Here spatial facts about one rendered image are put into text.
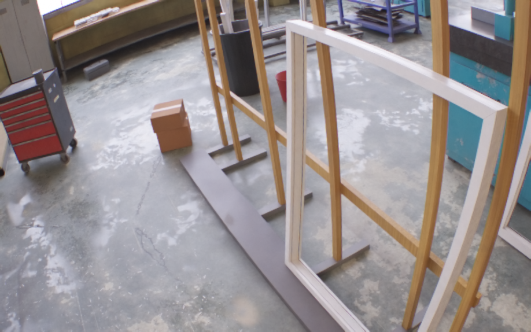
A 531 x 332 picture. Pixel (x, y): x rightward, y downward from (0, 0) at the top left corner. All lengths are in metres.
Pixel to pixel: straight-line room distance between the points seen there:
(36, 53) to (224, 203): 5.66
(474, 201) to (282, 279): 1.55
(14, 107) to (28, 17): 3.62
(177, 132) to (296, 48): 2.25
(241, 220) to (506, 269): 1.90
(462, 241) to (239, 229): 1.89
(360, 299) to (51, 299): 2.10
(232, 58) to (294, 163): 2.58
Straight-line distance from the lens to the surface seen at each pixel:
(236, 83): 4.74
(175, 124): 3.96
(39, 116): 4.43
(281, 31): 6.52
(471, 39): 2.90
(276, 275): 2.57
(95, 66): 7.18
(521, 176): 2.73
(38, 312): 3.08
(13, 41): 8.00
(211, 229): 3.06
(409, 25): 6.70
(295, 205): 2.33
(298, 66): 1.99
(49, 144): 4.56
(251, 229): 2.91
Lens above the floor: 1.97
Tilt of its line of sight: 32 degrees down
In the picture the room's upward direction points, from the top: 10 degrees counter-clockwise
